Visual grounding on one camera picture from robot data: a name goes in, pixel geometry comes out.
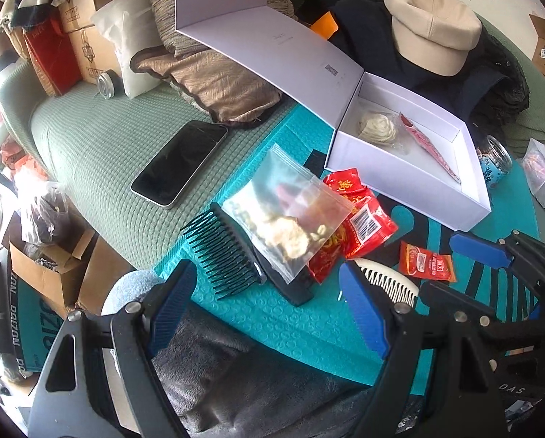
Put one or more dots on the black smartphone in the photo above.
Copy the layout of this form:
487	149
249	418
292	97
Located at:
181	162

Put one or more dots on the white cardboard gift box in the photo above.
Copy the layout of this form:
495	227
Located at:
277	50

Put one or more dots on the grey fleece blanket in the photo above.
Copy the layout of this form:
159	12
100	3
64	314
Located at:
236	383

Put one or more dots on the glass jar with blue label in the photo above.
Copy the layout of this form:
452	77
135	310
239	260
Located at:
493	162

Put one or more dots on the black wide-tooth comb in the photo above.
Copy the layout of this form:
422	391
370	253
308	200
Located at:
222	255

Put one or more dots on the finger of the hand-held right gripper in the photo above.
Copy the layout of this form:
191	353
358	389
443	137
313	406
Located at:
480	248
505	324

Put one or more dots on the brown striped cushion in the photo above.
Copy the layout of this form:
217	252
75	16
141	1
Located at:
163	0
218	86

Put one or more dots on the round metal tin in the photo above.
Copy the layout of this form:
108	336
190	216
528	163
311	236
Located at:
106	84

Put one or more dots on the open brown cardboard box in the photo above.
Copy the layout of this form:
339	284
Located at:
58	264

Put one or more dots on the clear zip bag of snacks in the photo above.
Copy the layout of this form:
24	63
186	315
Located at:
281	210

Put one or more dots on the pink striped packet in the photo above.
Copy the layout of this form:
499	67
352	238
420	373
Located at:
430	146

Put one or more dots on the small red sachet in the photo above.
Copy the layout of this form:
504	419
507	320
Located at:
425	262

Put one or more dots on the clear bag with dark contents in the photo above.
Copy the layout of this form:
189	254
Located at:
44	214

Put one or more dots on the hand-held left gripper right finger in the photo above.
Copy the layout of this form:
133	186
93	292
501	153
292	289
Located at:
363	310

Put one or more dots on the beige cap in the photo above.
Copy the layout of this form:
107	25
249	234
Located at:
430	27

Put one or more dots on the white plastic bag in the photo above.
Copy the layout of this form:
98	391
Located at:
131	36

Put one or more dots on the large red snack packet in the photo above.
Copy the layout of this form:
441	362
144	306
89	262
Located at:
368	226

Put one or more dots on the cream comb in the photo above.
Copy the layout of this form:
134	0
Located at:
391	283

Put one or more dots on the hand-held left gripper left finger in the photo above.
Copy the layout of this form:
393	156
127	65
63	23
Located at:
172	305

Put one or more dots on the navy blue garment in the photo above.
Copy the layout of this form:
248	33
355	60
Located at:
363	41

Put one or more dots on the teal bubble mat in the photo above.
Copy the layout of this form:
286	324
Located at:
300	328

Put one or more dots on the black jacket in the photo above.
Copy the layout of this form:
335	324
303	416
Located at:
505	77

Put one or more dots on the green quilted sofa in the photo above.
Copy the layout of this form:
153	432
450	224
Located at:
94	146

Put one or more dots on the red paper bag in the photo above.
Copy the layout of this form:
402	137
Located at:
49	59

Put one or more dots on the light blue fluffy cloth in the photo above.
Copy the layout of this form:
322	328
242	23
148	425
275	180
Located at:
126	287

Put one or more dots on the orange tag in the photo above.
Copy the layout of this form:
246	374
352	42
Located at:
325	25

